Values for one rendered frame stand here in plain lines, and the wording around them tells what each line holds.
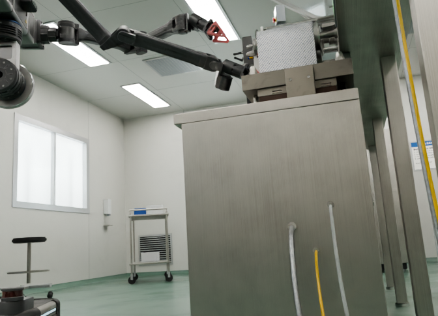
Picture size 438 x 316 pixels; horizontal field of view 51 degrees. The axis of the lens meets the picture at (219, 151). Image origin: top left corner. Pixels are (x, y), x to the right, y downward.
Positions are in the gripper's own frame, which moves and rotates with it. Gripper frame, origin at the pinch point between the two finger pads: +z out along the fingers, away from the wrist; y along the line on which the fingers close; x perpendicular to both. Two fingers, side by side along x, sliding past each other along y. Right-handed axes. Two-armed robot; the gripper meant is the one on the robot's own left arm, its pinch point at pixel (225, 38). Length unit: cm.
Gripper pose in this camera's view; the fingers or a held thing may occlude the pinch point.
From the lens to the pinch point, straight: 209.4
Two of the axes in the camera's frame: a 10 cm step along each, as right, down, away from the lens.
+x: 5.7, -8.2, 0.0
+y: -2.7, -1.9, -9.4
